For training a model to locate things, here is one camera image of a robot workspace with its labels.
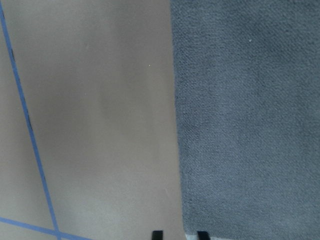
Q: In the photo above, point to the pink and grey towel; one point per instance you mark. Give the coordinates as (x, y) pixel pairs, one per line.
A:
(247, 100)

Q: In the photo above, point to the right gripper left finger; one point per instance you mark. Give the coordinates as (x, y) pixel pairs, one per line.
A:
(157, 235)

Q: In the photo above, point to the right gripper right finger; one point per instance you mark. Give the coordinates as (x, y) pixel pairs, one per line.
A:
(202, 235)

